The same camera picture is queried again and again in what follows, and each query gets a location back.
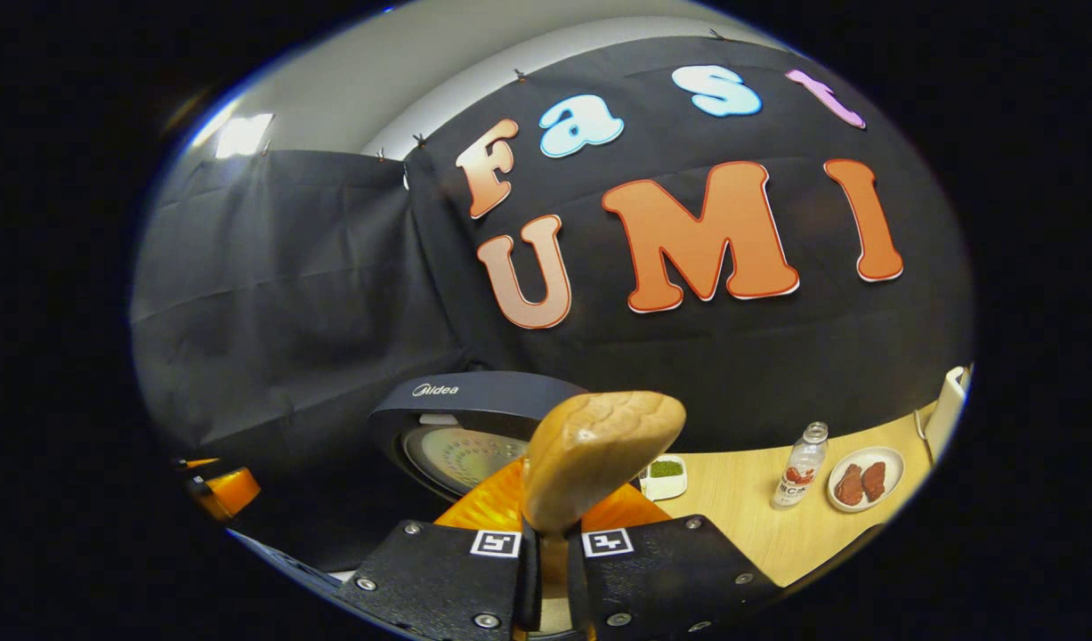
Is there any dark rice cooker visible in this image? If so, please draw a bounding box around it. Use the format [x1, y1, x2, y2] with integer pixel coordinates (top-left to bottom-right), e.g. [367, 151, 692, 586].
[368, 370, 593, 505]

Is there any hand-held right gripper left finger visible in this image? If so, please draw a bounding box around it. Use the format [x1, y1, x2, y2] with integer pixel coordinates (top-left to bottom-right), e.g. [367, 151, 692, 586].
[336, 458, 544, 641]

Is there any white divided dish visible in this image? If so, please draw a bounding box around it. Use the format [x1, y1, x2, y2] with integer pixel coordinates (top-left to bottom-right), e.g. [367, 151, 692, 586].
[638, 454, 689, 502]

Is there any white toaster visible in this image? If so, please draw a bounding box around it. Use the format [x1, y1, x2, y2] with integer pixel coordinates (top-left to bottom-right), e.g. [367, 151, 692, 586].
[923, 364, 973, 465]

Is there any ceiling light panel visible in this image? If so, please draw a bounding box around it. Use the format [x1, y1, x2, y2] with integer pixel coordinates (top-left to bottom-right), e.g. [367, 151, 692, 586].
[214, 113, 276, 160]

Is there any white round plate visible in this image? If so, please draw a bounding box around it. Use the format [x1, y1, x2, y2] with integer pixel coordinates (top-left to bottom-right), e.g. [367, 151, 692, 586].
[827, 446, 906, 515]

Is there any black backdrop cloth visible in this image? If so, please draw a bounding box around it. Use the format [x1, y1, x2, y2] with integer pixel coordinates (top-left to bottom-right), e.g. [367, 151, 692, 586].
[129, 36, 975, 571]

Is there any small clear bottle red label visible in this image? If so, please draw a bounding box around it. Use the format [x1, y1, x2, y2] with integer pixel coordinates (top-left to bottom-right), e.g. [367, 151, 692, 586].
[770, 421, 830, 511]

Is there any wooden spoon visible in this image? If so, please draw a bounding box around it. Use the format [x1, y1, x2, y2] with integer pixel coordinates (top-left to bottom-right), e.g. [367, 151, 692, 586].
[519, 390, 689, 635]

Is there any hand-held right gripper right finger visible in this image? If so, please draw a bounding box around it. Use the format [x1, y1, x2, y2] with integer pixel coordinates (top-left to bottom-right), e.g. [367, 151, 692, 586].
[565, 485, 783, 641]

